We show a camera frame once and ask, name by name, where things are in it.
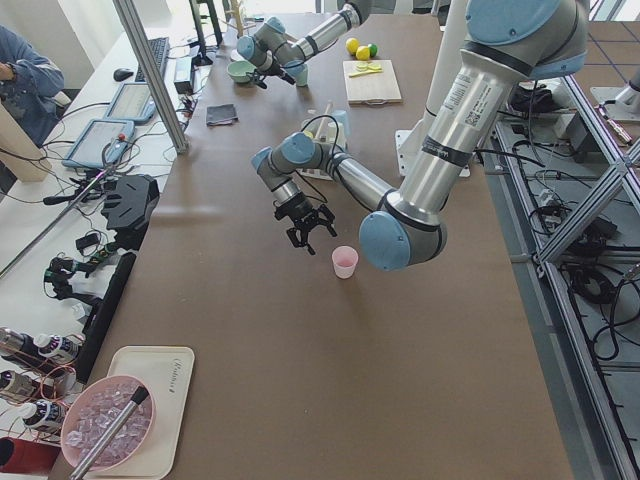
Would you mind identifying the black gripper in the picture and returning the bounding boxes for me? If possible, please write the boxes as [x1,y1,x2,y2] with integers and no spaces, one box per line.
[248,53,296,89]
[274,190,337,255]

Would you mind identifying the mint green plastic cup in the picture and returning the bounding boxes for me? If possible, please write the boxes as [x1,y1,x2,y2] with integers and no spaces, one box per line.
[284,60,308,87]

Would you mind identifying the pink plastic cup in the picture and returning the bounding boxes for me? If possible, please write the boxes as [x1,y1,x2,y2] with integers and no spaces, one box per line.
[331,245,359,279]

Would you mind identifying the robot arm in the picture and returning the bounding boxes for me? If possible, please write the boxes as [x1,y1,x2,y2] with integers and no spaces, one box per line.
[236,1,372,89]
[252,0,589,271]

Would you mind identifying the light blue plastic cup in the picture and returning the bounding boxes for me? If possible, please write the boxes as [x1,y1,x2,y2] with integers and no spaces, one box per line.
[331,109,350,148]

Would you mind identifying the green ceramic bowl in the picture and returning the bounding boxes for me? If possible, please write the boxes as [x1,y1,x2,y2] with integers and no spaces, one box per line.
[226,60,255,84]

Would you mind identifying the grey folded cloth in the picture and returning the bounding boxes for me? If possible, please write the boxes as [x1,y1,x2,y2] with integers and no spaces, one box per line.
[206,104,238,127]

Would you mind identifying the wooden mug tree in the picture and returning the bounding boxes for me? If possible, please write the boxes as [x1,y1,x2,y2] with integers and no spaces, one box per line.
[222,0,247,39]

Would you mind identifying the yellow lemon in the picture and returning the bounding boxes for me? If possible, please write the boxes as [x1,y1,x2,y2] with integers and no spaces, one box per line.
[355,45,371,61]
[345,37,360,56]

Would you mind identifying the wooden cutting board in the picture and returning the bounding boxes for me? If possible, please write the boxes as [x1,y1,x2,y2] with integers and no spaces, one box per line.
[342,60,403,105]

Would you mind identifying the yellow plastic knife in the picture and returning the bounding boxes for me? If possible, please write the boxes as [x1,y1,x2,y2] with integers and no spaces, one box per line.
[348,69,382,78]

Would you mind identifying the black keyboard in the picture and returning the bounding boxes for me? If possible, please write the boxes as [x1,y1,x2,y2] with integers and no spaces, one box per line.
[147,37,170,79]

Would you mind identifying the blue teach pendant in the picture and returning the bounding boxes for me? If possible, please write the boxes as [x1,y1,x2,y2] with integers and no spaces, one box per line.
[62,119,135,169]
[104,82,156,125]

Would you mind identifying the black computer mouse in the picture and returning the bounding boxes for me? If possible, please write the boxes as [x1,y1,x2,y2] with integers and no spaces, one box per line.
[112,68,134,82]

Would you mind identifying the cream plastic tray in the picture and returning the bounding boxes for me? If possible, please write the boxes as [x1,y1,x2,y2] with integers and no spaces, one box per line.
[86,346,195,479]

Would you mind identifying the metal scoop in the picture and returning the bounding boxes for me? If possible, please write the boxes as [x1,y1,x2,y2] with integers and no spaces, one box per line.
[69,386,149,480]

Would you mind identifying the seated person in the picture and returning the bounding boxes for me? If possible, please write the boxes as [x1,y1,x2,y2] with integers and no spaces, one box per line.
[1,26,64,147]

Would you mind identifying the pink bowl of ice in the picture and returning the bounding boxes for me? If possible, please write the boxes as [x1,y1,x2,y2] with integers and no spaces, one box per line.
[61,375,155,472]

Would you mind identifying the white wire cup holder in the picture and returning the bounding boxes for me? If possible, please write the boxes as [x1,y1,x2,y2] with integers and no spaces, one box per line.
[299,102,349,181]

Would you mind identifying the aluminium frame post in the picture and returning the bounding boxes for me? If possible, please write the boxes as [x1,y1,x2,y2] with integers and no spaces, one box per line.
[113,0,188,155]

